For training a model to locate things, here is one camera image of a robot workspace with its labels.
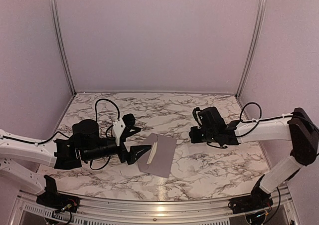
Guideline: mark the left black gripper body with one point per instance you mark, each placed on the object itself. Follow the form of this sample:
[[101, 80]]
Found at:
[[97, 153]]

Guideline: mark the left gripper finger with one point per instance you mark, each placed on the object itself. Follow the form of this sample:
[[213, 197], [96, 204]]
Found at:
[[132, 131], [136, 152]]

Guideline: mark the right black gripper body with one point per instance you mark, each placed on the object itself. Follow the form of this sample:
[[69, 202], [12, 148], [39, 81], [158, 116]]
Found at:
[[209, 136]]

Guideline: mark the cream paper letter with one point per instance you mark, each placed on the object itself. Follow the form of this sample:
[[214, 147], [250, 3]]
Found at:
[[152, 153]]

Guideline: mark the grey envelope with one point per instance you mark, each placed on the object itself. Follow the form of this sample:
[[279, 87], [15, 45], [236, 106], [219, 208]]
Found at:
[[162, 162]]

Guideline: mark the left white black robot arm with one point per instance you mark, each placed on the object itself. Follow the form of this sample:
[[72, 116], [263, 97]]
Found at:
[[60, 154]]

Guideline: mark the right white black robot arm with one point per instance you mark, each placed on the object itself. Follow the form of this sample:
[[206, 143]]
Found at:
[[295, 127]]

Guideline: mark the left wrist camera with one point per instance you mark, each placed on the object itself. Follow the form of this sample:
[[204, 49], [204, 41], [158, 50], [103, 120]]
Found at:
[[117, 130]]

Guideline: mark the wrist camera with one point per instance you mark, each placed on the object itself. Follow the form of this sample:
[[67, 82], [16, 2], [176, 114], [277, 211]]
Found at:
[[117, 130], [196, 117]]

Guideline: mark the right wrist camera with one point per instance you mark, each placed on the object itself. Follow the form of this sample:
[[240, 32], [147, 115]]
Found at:
[[196, 117]]

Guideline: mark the front aluminium rail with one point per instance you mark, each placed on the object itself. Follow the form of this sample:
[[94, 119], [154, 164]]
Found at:
[[99, 211]]

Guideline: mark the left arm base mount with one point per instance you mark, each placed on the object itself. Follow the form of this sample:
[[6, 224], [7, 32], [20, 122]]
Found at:
[[58, 201]]

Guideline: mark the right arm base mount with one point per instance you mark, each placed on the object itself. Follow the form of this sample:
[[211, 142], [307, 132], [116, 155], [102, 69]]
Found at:
[[257, 199]]

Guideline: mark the right aluminium frame post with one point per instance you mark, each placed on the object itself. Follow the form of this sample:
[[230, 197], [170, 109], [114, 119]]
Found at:
[[252, 48]]

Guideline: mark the aluminium frame post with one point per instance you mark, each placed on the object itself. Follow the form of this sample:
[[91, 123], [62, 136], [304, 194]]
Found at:
[[61, 48], [252, 48]]

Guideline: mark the left aluminium frame post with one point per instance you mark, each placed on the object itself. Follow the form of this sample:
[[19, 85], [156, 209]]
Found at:
[[61, 48]]

